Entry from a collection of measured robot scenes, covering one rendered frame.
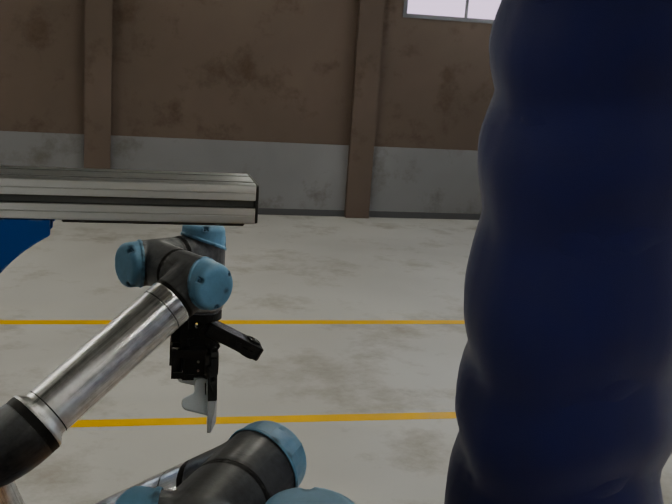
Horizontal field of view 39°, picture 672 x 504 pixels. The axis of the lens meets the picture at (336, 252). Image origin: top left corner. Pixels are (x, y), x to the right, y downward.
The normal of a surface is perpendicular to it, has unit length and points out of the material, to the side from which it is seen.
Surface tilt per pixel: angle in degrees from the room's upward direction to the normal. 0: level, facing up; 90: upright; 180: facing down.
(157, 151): 90
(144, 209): 90
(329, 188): 90
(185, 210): 90
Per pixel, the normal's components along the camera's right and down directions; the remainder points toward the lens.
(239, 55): 0.21, 0.23
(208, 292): 0.67, 0.21
